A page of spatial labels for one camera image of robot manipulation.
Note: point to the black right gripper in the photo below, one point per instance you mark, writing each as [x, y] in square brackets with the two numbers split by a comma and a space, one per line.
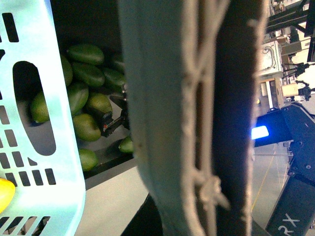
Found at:
[108, 123]

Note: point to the light blue plastic basket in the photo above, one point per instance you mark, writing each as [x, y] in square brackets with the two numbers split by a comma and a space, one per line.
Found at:
[38, 150]

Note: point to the yellow mango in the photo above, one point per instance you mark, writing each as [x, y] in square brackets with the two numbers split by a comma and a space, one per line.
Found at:
[7, 192]

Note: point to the green avocado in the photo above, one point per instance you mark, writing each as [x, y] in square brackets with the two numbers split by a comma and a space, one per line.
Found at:
[88, 74]
[86, 53]
[88, 159]
[86, 128]

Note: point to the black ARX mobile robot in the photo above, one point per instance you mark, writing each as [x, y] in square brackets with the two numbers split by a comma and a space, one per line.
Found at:
[294, 210]

